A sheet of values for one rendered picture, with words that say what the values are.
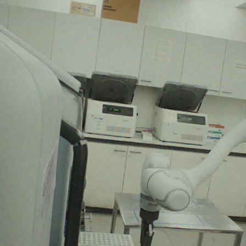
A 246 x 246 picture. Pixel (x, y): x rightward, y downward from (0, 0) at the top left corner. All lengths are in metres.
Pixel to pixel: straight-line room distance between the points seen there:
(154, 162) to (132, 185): 2.50
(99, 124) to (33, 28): 1.30
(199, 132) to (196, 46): 1.03
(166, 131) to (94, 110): 0.83
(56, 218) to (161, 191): 0.33
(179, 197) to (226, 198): 3.06
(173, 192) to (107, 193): 2.67
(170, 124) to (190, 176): 2.55
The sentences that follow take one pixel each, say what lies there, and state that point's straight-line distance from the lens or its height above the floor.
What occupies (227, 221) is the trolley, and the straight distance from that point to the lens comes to 1.80.
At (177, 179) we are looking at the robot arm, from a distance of 1.02.
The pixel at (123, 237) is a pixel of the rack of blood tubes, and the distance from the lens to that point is 1.30.
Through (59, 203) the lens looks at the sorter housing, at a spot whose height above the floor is 1.12.
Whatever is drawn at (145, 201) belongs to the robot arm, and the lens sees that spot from 1.19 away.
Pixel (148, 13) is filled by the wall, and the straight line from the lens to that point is 4.22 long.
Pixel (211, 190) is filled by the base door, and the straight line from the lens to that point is 3.92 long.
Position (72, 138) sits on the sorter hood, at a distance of 0.19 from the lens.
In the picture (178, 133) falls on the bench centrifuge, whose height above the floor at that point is 1.01.
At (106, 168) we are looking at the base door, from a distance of 3.53.
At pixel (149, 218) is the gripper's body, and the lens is 1.21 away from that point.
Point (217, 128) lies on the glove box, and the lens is 4.21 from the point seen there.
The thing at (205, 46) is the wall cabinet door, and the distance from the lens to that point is 4.00.
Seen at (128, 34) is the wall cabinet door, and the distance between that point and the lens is 3.78.
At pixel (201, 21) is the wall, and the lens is 4.40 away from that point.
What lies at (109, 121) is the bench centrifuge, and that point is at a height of 1.07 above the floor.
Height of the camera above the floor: 1.43
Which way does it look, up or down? 6 degrees down
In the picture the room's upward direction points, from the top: 7 degrees clockwise
